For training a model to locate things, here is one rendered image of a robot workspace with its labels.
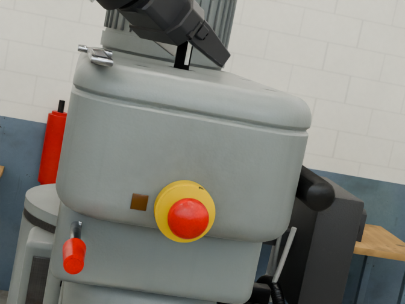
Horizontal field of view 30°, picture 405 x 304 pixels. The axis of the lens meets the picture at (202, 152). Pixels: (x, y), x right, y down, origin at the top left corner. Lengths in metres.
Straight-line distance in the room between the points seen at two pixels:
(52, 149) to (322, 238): 3.93
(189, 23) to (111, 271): 0.30
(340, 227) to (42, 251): 0.53
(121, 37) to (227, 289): 0.43
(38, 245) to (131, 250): 0.54
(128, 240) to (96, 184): 0.13
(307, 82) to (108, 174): 4.68
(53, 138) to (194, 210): 4.37
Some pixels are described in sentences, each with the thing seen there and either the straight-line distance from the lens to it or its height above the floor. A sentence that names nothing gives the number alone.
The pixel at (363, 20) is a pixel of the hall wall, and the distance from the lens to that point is 5.50.
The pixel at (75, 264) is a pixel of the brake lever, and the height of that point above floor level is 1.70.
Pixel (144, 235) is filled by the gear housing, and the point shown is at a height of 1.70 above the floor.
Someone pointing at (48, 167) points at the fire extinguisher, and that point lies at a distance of 5.11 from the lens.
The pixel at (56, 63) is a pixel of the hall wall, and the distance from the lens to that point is 5.17.
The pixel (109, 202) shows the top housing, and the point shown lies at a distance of 0.76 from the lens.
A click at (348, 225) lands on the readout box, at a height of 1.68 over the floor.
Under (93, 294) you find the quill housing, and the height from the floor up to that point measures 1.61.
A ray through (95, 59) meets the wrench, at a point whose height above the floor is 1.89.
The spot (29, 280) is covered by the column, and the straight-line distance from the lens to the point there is 1.41.
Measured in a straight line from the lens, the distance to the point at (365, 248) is 4.85.
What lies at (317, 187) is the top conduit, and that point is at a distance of 0.82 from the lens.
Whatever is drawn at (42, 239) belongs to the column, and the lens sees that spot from 1.41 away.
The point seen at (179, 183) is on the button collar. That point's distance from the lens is 0.74.
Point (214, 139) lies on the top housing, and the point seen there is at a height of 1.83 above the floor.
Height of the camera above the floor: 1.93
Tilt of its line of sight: 8 degrees down
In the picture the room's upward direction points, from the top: 11 degrees clockwise
